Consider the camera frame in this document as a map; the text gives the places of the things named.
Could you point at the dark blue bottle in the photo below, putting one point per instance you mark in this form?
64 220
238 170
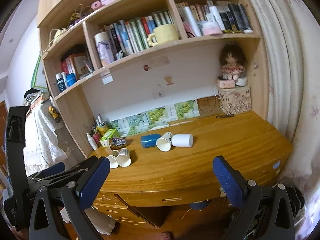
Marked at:
60 83

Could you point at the row of green-spined books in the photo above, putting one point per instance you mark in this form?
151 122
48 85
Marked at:
135 33

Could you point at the red tube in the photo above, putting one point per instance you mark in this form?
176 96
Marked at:
96 138

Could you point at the white tumbler with purple print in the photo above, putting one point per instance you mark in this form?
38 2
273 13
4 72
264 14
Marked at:
104 50

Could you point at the brown-haired doll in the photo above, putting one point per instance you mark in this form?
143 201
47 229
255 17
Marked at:
232 60

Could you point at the wooden bookshelf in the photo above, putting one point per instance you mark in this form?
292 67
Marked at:
72 120

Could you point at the green tissue box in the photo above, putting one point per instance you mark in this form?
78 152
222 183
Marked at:
108 135

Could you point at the brown paper cup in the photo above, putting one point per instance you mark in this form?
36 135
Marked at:
115 153

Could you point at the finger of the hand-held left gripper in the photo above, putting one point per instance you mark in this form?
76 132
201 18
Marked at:
51 170
82 166

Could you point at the pink jar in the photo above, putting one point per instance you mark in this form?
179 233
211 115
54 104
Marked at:
212 28

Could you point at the pink tape roll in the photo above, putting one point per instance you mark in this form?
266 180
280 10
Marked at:
96 5

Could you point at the dried flower bunch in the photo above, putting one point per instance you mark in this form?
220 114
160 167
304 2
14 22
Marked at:
76 17

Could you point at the row of dark books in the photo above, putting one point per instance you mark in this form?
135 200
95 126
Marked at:
232 15

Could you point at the yellow toy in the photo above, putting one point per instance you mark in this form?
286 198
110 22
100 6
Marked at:
53 112

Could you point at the blue round object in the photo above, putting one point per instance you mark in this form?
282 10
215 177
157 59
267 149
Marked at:
199 205

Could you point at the stack of red books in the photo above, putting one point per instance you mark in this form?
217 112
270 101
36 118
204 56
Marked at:
77 65

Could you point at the row of green printed cards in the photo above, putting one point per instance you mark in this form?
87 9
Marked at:
156 116

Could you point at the dark printed can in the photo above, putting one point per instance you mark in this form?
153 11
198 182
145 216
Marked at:
117 142

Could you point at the white tube bottle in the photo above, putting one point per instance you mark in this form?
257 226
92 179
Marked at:
193 21

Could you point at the white cup with dotted pattern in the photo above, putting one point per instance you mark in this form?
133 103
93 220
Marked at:
123 158

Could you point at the wooden desk drawer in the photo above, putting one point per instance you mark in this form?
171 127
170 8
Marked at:
172 198

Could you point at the brown printed card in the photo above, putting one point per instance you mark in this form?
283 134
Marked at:
208 106

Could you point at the plain white paper cup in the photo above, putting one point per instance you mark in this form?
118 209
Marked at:
182 140

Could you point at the blue jar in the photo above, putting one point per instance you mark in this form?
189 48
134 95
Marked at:
71 80

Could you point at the blue paper cup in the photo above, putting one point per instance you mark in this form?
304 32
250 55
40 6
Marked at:
150 140

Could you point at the letter patterned box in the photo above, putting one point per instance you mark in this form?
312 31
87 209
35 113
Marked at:
236 101

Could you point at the yellow mug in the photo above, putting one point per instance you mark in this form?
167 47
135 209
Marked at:
166 35

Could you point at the small white jar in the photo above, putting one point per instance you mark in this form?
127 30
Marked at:
241 82

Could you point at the wooden desk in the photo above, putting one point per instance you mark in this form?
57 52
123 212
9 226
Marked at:
212 155

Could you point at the small white paper cup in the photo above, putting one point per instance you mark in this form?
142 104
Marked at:
113 162

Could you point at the dark pen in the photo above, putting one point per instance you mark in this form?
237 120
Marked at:
225 116

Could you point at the beige paper bag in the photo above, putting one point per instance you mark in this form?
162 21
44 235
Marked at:
57 36

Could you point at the white cup with dark print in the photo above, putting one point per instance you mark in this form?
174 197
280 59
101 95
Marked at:
163 144

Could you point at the white spray bottle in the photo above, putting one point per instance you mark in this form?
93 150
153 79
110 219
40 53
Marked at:
92 142

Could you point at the green framed picture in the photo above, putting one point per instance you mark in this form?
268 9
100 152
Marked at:
37 75

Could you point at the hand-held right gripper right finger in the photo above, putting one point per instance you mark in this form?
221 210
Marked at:
228 183

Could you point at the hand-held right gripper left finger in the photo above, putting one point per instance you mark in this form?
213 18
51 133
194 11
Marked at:
92 185

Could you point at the white lace cloth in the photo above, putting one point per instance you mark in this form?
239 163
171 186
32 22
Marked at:
45 140

